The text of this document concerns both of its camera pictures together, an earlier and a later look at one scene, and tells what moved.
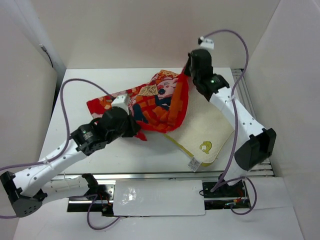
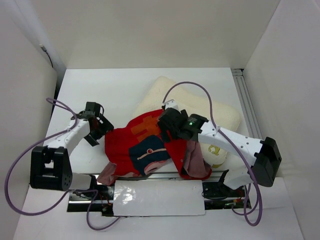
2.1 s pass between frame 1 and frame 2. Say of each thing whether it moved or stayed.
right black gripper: moved
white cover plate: stayed
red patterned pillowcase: moved
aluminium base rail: stayed
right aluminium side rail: stayed
